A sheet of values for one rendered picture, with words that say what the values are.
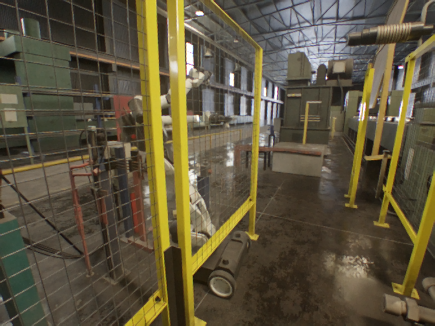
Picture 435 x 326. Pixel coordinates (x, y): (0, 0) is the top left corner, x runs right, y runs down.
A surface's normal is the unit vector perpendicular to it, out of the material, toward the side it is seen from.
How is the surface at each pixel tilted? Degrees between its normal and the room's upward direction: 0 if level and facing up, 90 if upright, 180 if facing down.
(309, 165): 90
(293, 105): 90
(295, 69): 90
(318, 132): 90
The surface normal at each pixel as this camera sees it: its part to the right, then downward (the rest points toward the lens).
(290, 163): -0.47, 0.21
